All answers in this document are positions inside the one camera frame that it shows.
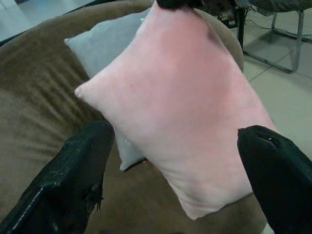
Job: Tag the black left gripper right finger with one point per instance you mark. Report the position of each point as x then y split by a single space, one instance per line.
282 180

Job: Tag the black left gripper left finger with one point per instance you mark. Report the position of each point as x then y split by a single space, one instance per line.
61 185

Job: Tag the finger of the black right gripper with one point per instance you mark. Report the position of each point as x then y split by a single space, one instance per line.
175 3

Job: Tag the pink pillow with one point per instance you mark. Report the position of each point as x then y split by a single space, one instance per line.
175 109

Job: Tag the grey pillow with white lettering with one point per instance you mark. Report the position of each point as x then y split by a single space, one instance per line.
104 44

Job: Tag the brown round sofa chair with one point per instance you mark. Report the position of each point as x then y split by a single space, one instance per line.
36 97

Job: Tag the black shelf stand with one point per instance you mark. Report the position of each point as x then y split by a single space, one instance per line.
241 29

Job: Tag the metal frame stool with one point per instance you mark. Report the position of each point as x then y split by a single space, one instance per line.
299 39

